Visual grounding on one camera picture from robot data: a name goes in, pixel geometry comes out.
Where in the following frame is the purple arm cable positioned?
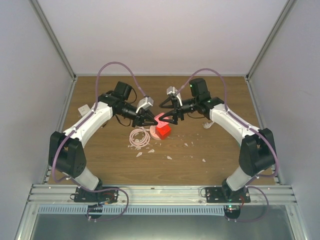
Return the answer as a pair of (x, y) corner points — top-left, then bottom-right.
(176, 68), (280, 223)
(51, 61), (148, 222)

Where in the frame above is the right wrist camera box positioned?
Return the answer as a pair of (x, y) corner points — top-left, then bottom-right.
(166, 86), (182, 106)

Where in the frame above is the grey slotted cable duct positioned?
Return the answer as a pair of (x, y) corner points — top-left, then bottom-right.
(38, 204), (225, 216)

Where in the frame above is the pink power cable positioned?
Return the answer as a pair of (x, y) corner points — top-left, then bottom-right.
(129, 126), (152, 148)

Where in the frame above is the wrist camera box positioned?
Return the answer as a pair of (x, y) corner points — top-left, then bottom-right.
(166, 86), (182, 106)
(135, 96), (154, 113)

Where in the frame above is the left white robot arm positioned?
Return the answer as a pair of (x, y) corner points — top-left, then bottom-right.
(48, 81), (157, 202)

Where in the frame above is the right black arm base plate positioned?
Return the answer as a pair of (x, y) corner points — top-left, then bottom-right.
(200, 186), (251, 204)

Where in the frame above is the white cube adapter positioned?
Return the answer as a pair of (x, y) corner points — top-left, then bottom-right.
(78, 104), (91, 117)

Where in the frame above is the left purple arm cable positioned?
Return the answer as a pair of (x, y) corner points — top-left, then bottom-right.
(51, 61), (148, 222)

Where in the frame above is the pink round power socket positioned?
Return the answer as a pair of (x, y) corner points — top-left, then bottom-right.
(149, 125), (165, 141)

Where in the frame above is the red cube socket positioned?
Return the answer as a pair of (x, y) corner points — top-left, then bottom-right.
(155, 124), (172, 140)

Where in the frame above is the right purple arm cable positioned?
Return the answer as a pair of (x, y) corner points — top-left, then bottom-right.
(176, 68), (280, 223)

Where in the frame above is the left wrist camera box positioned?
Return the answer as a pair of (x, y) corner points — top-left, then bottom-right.
(135, 96), (154, 113)

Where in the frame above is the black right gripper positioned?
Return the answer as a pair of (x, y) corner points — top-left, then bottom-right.
(159, 96), (199, 125)

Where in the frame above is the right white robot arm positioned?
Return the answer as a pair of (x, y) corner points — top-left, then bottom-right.
(159, 78), (277, 203)

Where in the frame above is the pink square plug adapter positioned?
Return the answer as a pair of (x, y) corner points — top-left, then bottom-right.
(153, 112), (168, 125)

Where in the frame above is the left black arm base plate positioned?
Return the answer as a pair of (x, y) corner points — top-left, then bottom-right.
(70, 186), (119, 204)

